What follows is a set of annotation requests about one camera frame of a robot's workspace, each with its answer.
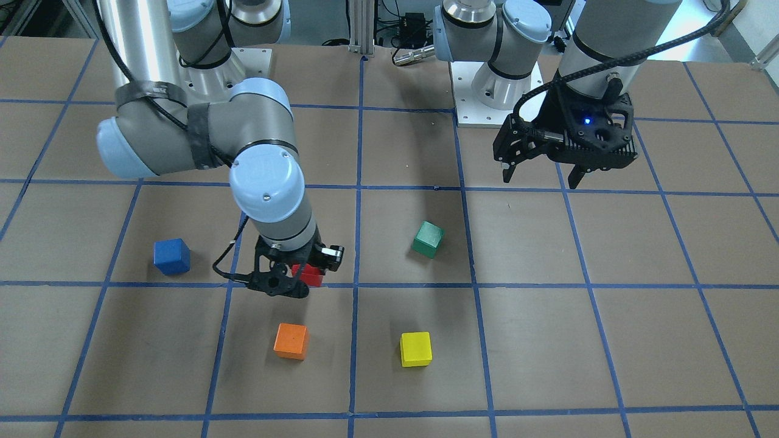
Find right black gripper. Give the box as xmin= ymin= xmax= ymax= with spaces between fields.
xmin=246 ymin=237 xmax=323 ymax=299

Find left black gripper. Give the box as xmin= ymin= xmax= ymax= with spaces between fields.
xmin=492 ymin=78 xmax=625 ymax=189

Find green wooden cube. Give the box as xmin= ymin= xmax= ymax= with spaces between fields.
xmin=411 ymin=221 xmax=445 ymax=260

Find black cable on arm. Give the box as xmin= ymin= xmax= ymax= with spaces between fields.
xmin=512 ymin=0 xmax=731 ymax=142

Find orange wooden cube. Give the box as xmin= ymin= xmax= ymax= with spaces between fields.
xmin=273 ymin=322 xmax=310 ymax=361

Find red wooden cube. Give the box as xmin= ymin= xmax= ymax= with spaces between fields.
xmin=290 ymin=264 xmax=325 ymax=288

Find blue wooden cube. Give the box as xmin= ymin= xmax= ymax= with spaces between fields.
xmin=153 ymin=238 xmax=191 ymax=276

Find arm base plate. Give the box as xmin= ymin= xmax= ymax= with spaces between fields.
xmin=450 ymin=61 xmax=543 ymax=128
xmin=179 ymin=47 xmax=273 ymax=98

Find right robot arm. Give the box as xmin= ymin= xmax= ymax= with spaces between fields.
xmin=93 ymin=1 xmax=343 ymax=299

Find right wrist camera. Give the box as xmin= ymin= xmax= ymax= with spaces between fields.
xmin=320 ymin=246 xmax=344 ymax=272

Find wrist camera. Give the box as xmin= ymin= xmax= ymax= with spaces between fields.
xmin=550 ymin=93 xmax=638 ymax=172
xmin=320 ymin=246 xmax=344 ymax=272

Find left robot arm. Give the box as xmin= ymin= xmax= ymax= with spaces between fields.
xmin=432 ymin=1 xmax=680 ymax=189

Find aluminium frame post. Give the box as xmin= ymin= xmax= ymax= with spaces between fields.
xmin=347 ymin=0 xmax=376 ymax=58

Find yellow wooden cube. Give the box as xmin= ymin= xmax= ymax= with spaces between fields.
xmin=399 ymin=331 xmax=432 ymax=367

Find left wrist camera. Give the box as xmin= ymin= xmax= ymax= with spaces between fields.
xmin=550 ymin=93 xmax=638 ymax=172

